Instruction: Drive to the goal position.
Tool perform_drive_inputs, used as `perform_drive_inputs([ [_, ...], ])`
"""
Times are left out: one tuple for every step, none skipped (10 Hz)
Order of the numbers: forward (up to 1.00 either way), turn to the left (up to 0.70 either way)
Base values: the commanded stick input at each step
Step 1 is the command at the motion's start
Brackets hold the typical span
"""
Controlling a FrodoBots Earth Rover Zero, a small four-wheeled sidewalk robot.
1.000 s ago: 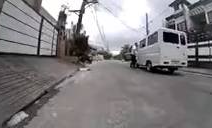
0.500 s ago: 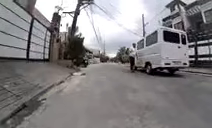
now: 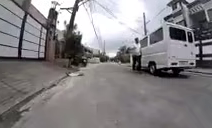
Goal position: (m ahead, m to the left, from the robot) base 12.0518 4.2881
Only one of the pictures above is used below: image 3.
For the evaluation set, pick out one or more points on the white van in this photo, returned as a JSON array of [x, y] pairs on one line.
[[167, 48]]

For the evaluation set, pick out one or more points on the gate pillar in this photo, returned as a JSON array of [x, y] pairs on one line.
[[51, 36]]

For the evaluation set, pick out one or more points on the white fence with dark posts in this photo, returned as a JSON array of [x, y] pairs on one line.
[[207, 50]]

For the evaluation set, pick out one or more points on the grey concrete road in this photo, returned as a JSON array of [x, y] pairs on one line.
[[127, 96]]

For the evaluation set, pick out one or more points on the person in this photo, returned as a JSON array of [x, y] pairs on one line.
[[136, 53]]

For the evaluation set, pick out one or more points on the grey concrete pavement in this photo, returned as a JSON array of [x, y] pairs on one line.
[[20, 81]]

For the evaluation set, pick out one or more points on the multi-storey house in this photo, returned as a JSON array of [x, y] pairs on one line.
[[197, 16]]

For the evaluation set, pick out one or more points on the leaning utility pole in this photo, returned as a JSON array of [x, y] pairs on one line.
[[72, 16]]

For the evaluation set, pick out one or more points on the white panelled wall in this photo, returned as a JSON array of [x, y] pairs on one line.
[[14, 36]]

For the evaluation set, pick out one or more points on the dark green bush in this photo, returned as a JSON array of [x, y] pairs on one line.
[[73, 46]]

